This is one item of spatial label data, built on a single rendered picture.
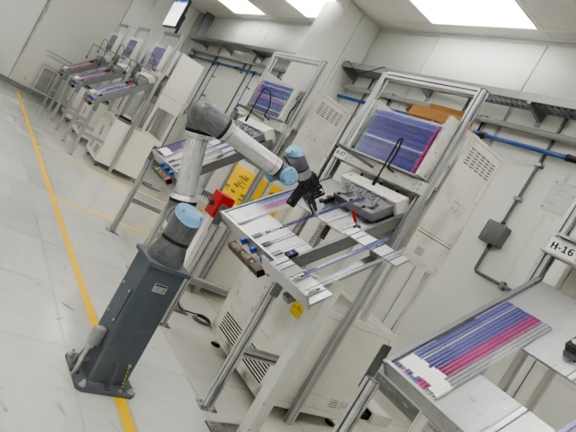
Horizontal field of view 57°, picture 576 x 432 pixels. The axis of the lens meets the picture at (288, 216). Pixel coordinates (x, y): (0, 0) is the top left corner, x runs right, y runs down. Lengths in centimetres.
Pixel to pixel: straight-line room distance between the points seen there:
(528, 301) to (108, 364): 157
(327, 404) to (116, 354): 124
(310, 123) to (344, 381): 189
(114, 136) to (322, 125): 345
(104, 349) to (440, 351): 123
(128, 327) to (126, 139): 482
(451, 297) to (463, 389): 244
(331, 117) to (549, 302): 239
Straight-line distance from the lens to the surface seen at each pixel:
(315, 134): 394
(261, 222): 272
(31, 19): 1067
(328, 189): 299
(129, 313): 211
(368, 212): 257
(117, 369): 222
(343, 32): 601
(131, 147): 687
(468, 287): 407
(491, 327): 191
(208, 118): 202
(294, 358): 223
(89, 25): 1077
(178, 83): 688
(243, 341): 238
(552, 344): 189
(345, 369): 288
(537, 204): 405
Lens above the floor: 109
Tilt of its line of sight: 4 degrees down
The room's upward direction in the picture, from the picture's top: 30 degrees clockwise
